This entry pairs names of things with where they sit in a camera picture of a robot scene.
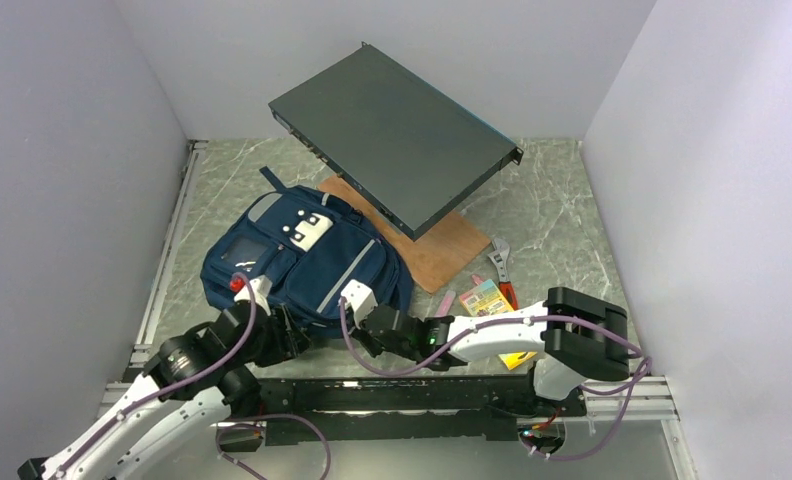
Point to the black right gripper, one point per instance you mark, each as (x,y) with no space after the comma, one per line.
(361,335)

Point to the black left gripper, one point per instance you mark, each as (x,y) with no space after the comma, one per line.
(288,342)

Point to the pink highlighter pen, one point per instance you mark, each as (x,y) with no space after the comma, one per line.
(445,304)

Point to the navy blue student backpack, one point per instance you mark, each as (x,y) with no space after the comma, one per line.
(309,244)

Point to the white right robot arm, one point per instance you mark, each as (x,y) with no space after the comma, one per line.
(576,336)

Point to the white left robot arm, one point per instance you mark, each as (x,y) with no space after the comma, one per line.
(195,379)

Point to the brown wooden base board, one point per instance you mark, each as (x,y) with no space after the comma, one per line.
(437,256)

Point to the dark grey rack unit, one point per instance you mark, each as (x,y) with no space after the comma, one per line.
(406,147)

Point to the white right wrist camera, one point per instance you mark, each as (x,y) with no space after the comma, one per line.
(360,300)

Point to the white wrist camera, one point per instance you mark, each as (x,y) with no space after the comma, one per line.
(253,290)
(360,300)

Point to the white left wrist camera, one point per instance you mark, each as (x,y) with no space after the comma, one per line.
(253,290)

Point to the black front rail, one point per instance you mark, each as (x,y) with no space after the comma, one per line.
(375,408)

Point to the red handled adjustable wrench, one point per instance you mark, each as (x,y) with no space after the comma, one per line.
(499,257)

